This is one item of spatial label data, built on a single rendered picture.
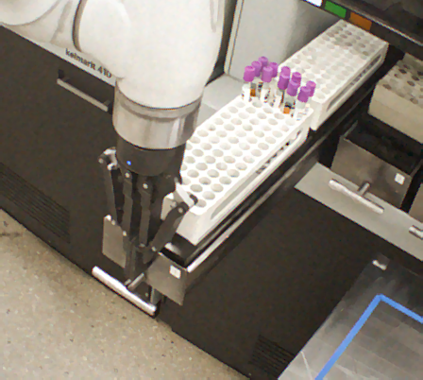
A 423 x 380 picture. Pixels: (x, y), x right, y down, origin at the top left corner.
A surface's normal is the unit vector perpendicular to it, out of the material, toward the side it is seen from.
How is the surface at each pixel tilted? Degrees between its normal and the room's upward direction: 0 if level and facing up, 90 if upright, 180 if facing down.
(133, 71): 94
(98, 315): 0
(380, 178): 90
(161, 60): 91
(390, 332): 0
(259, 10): 90
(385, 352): 0
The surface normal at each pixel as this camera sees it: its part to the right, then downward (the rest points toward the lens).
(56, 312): 0.15, -0.74
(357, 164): -0.56, 0.48
